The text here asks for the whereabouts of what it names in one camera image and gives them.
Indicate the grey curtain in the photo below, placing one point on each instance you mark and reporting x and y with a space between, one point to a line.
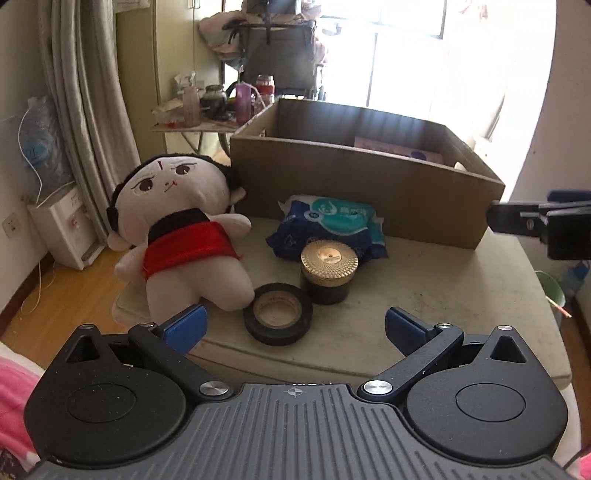
92 92

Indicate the white wall socket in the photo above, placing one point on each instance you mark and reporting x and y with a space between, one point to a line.
12 225

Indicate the plush doll with red skirt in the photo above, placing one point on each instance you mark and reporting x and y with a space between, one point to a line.
184 272

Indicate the blue wet wipes pack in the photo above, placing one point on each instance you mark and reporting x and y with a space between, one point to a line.
332 217

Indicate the red bottle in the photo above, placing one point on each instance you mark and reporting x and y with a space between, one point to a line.
264 87

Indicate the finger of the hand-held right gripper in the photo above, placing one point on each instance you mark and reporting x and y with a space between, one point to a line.
512 219

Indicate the small folding table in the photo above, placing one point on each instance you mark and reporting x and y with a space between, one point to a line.
217 127

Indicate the black tape roll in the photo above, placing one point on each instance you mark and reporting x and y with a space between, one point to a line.
251 318

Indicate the pink blanket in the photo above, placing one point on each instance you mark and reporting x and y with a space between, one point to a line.
14 397

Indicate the flat pink printed box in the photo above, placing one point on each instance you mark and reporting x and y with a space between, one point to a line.
392 147

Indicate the dark glass teapot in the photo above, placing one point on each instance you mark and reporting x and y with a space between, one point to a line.
214 104

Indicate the blue water jug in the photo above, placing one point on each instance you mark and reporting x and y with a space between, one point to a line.
44 143

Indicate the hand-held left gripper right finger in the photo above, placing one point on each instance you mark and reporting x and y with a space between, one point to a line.
401 325

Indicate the beige wardrobe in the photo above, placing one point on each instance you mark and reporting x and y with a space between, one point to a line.
138 69

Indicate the grey wheelchair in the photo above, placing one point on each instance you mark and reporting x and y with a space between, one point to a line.
281 60

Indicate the white water dispenser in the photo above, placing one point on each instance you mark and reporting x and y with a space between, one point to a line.
60 230

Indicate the bright window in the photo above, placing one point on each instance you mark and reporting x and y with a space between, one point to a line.
401 69

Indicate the beige desktop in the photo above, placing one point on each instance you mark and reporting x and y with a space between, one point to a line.
438 286

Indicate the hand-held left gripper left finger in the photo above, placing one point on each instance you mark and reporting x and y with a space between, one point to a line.
187 325

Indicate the pink clothes pile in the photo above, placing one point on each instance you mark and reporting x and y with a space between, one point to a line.
217 32

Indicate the green bin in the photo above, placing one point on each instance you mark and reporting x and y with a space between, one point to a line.
549 288

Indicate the pale pink translucent bottle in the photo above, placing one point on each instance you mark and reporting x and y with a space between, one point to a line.
190 108

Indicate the magenta bottle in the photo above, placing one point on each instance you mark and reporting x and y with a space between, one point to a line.
244 104

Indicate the black jar with gold lid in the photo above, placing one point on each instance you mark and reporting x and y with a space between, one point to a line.
328 286

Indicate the blue drinking bottle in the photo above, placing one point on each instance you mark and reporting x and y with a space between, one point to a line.
577 277

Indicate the brown cardboard box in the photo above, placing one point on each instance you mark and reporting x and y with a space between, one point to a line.
360 194

